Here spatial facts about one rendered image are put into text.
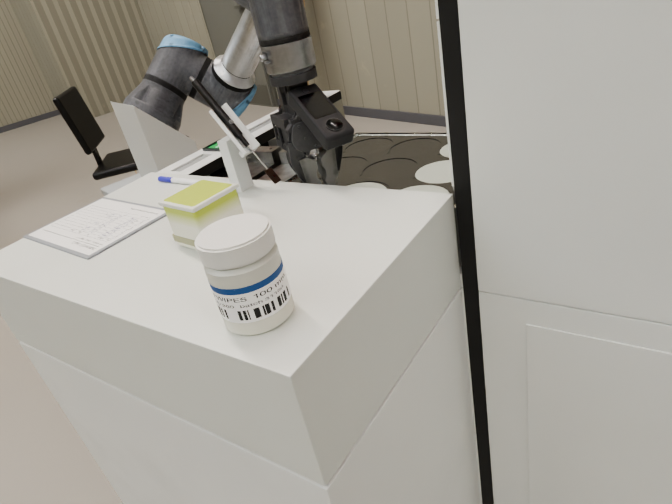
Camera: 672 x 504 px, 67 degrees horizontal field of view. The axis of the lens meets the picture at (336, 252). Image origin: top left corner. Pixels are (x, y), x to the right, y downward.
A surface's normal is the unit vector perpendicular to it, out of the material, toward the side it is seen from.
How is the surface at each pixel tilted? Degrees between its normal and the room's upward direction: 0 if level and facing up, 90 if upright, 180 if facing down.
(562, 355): 90
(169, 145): 90
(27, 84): 90
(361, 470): 90
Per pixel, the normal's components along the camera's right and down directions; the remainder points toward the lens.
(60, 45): 0.63, 0.27
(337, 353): 0.82, 0.13
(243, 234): -0.19, -0.85
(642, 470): -0.54, 0.51
